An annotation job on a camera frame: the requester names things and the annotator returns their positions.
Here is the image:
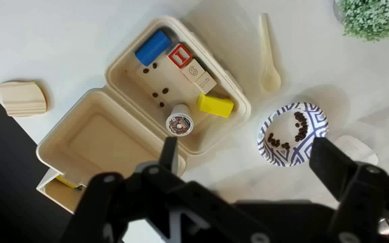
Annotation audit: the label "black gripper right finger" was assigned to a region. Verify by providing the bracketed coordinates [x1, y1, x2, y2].
[309, 136, 389, 243]

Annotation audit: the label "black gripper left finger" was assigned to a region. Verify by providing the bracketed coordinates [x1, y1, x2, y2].
[58, 136, 273, 243]

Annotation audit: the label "brown coffee beans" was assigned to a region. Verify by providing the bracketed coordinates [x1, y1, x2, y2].
[266, 110, 312, 152]
[142, 61, 170, 109]

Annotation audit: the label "blue patterned paper bowl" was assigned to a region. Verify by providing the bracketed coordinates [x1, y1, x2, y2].
[255, 101, 330, 167]

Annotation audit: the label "beige clamshell take-away container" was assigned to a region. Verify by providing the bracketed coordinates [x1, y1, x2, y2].
[35, 14, 253, 178]

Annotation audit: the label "pale rectangular tray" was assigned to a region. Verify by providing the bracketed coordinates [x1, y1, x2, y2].
[37, 167, 88, 214]

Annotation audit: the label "small yellow-green object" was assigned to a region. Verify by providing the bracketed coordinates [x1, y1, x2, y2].
[55, 174, 78, 190]

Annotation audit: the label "coffee pod cup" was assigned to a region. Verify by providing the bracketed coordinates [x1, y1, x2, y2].
[165, 102, 195, 137]

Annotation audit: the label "yellow rectangular block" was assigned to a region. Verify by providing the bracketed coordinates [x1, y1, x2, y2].
[196, 93, 236, 118]

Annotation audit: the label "light wooden block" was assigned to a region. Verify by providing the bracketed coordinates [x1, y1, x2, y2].
[0, 79, 49, 118]

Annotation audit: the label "red white packet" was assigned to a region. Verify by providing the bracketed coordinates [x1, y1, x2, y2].
[168, 41, 219, 95]

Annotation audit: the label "pale disposable spoon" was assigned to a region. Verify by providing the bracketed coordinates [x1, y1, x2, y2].
[258, 12, 282, 93]

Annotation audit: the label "blue cylinder block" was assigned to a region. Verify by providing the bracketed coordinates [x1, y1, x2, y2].
[134, 28, 173, 67]

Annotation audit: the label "round green artificial plant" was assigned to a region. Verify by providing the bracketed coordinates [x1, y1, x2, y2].
[335, 0, 389, 41]

